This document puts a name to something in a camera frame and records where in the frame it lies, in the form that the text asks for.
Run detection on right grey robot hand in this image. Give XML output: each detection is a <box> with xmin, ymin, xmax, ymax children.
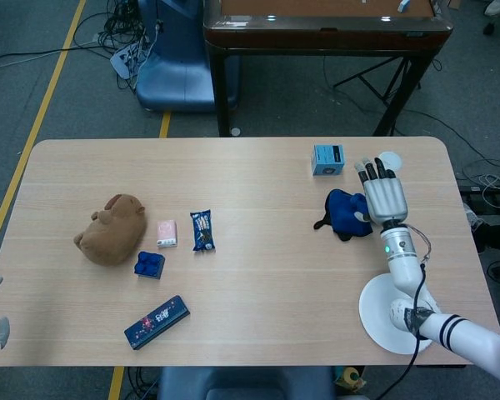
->
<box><xmin>353</xmin><ymin>156</ymin><xmax>410</xmax><ymax>228</ymax></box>

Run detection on blue cloth with black trim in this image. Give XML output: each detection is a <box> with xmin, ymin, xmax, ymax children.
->
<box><xmin>313</xmin><ymin>189</ymin><xmax>375</xmax><ymax>243</ymax></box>

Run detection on white round table grommet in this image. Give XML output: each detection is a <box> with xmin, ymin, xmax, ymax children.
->
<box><xmin>377</xmin><ymin>150</ymin><xmax>403</xmax><ymax>172</ymax></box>

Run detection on light blue speaker box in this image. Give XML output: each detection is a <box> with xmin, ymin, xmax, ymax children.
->
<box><xmin>310</xmin><ymin>143</ymin><xmax>345</xmax><ymax>177</ymax></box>

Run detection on white plate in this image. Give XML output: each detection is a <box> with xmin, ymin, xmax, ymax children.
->
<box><xmin>357</xmin><ymin>273</ymin><xmax>443</xmax><ymax>355</ymax></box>

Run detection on brown capybara plush toy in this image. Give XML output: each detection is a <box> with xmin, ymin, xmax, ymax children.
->
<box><xmin>73</xmin><ymin>193</ymin><xmax>148</xmax><ymax>267</ymax></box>

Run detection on dark blue long floral box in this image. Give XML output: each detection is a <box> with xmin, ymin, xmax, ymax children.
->
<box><xmin>123</xmin><ymin>294</ymin><xmax>191</xmax><ymax>351</ymax></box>

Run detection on blue toy building block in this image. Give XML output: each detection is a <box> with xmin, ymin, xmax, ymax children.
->
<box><xmin>133</xmin><ymin>250</ymin><xmax>166</xmax><ymax>280</ymax></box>

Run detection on dark wooden mahjong table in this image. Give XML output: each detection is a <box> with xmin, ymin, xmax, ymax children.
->
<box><xmin>202</xmin><ymin>0</ymin><xmax>454</xmax><ymax>138</ymax></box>

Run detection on yellow tape roll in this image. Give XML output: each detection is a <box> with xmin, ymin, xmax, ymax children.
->
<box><xmin>335</xmin><ymin>366</ymin><xmax>366</xmax><ymax>393</ymax></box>

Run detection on blue cookie snack packet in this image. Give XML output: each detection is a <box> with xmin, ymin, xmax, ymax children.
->
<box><xmin>189</xmin><ymin>209</ymin><xmax>217</xmax><ymax>253</ymax></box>

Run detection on pink tissue pack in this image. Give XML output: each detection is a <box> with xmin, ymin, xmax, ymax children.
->
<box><xmin>156</xmin><ymin>219</ymin><xmax>178</xmax><ymax>250</ymax></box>

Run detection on blue grey robot chassis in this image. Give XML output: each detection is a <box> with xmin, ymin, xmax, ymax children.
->
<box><xmin>156</xmin><ymin>366</ymin><xmax>338</xmax><ymax>400</ymax></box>

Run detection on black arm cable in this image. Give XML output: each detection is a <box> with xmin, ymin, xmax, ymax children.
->
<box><xmin>374</xmin><ymin>224</ymin><xmax>433</xmax><ymax>400</ymax></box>

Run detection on tangled floor cables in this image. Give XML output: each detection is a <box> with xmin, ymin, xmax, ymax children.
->
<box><xmin>95</xmin><ymin>0</ymin><xmax>159</xmax><ymax>93</ymax></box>

